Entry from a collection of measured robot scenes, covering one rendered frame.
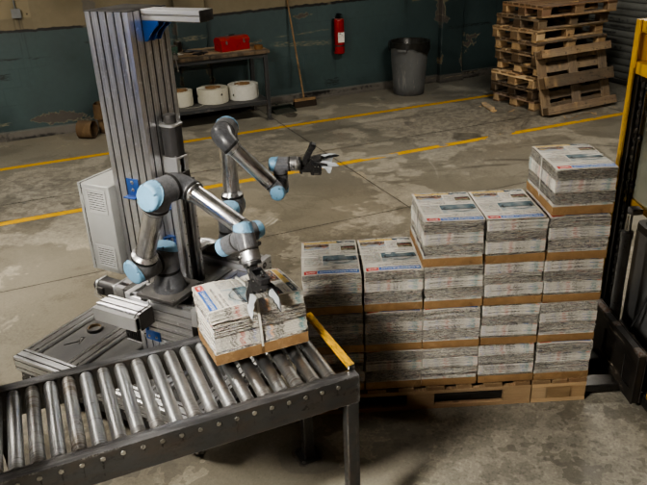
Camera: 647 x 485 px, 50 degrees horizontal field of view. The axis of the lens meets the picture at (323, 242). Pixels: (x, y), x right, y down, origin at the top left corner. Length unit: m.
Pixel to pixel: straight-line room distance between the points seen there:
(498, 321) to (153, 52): 2.07
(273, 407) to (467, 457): 1.27
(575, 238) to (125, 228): 2.16
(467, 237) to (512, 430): 1.03
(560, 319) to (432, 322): 0.64
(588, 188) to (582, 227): 0.19
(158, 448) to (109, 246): 1.39
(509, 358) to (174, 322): 1.68
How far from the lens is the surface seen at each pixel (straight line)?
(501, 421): 3.72
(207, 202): 2.82
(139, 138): 3.24
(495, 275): 3.40
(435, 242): 3.25
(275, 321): 2.65
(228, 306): 2.57
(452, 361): 3.59
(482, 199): 3.47
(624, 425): 3.85
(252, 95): 9.23
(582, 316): 3.65
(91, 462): 2.45
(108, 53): 3.23
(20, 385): 2.87
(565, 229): 3.39
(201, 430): 2.47
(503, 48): 9.80
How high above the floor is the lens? 2.33
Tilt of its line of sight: 25 degrees down
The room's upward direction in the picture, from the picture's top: 2 degrees counter-clockwise
